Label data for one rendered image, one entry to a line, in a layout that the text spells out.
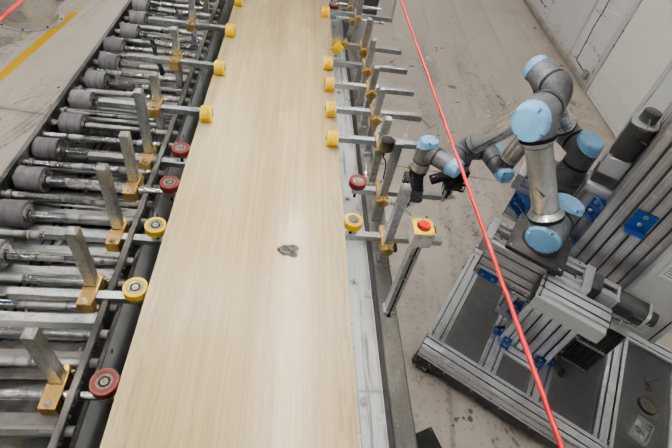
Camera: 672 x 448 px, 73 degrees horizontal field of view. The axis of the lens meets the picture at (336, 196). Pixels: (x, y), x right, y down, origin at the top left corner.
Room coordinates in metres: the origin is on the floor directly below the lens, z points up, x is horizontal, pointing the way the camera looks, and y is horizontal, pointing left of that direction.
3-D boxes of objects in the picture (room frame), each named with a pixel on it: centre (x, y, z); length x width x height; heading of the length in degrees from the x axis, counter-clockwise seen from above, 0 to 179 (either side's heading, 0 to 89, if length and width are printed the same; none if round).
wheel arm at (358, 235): (1.35, -0.29, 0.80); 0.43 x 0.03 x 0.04; 100
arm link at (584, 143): (1.73, -1.03, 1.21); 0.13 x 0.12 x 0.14; 24
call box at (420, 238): (1.04, -0.30, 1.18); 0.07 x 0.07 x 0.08; 10
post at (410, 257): (1.04, -0.30, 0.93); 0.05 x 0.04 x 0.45; 10
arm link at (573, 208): (1.27, -0.82, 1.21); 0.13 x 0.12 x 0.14; 147
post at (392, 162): (1.55, -0.21, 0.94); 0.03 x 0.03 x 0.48; 10
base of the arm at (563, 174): (1.72, -1.03, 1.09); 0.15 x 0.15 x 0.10
